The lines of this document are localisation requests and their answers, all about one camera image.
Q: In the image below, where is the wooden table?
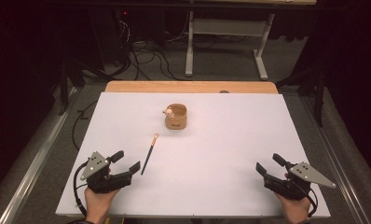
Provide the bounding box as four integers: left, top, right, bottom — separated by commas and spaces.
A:
104, 80, 279, 94

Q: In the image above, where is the white metal desk frame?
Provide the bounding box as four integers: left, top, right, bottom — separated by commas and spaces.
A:
185, 10, 276, 81

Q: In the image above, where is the black floor cable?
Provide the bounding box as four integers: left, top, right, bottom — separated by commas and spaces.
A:
71, 99, 100, 152

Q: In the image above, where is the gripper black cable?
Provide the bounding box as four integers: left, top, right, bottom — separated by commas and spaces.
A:
304, 186, 319, 218
73, 161, 90, 218

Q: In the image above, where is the metal floor rail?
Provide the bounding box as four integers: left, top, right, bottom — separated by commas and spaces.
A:
0, 87, 79, 224
298, 92, 371, 224

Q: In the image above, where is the white board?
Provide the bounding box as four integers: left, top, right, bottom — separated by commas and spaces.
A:
55, 91, 331, 218

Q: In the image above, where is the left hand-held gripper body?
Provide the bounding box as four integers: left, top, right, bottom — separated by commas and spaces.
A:
79, 151, 133, 194

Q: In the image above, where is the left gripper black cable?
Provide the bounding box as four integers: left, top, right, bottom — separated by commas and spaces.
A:
73, 161, 90, 218

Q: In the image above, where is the small pale figurine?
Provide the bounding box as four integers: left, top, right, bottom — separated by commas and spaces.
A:
162, 105, 175, 119

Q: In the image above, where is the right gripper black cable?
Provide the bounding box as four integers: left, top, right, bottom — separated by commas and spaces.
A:
304, 186, 319, 218

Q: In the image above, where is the black stick with wooden tip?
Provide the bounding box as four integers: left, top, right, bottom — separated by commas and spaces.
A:
140, 133, 160, 176

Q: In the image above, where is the person's right hand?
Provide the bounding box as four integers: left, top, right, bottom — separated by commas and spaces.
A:
274, 189, 312, 224

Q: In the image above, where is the bundle of floor cables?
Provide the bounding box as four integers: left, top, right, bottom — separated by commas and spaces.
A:
112, 12, 183, 82

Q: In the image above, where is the dark metal stand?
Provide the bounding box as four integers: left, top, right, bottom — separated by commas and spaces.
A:
275, 62, 328, 128
57, 58, 113, 117

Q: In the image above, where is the person's left hand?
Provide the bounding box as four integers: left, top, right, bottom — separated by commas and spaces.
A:
84, 186, 122, 224

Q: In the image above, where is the round wooden cup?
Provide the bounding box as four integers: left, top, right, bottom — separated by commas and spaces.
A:
164, 103, 188, 131

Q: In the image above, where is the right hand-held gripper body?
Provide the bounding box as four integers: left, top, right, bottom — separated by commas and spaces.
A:
262, 161, 337, 201

